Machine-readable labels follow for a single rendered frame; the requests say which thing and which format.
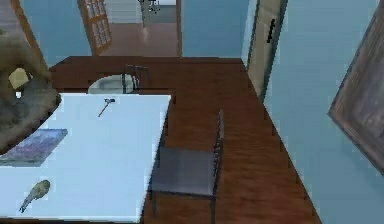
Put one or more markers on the dark grey chair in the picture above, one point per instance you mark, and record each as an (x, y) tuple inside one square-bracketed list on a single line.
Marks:
[(186, 171)]

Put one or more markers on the dark chair with pale seat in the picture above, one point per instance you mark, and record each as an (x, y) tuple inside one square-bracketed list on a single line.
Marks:
[(115, 83)]

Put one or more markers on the small grey spatula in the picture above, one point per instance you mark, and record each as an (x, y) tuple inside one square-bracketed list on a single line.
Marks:
[(106, 106)]

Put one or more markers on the beige room door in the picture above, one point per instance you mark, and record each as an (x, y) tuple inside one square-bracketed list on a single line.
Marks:
[(263, 43)]

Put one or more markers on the pale blue table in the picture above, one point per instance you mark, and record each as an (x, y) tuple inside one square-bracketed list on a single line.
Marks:
[(100, 153)]

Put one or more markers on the brown windowed room door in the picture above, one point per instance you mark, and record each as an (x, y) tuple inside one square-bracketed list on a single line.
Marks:
[(97, 25)]

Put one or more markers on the purple grey book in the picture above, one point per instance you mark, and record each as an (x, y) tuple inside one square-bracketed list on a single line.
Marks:
[(35, 146)]

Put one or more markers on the grey framed wall picture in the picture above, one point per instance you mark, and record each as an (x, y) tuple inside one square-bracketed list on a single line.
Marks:
[(361, 100)]

